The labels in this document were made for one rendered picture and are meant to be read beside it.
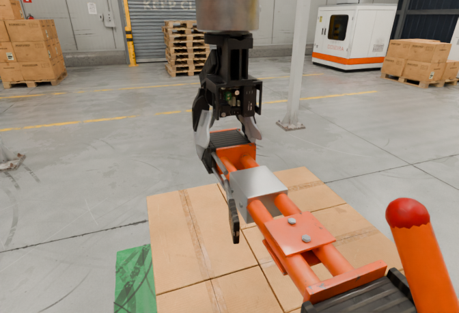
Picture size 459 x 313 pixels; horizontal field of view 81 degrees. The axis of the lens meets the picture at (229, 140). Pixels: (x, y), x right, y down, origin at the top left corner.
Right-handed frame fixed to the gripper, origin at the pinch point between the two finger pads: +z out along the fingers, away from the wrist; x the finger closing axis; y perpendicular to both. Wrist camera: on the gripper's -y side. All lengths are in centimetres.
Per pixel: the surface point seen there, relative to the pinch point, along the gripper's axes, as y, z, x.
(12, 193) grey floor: -206, 120, -133
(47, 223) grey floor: -151, 120, -94
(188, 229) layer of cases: -52, 66, -1
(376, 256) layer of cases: -13, 67, 68
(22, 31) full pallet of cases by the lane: -651, 6, -223
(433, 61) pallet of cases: -364, 67, 577
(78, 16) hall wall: -921, -23, -153
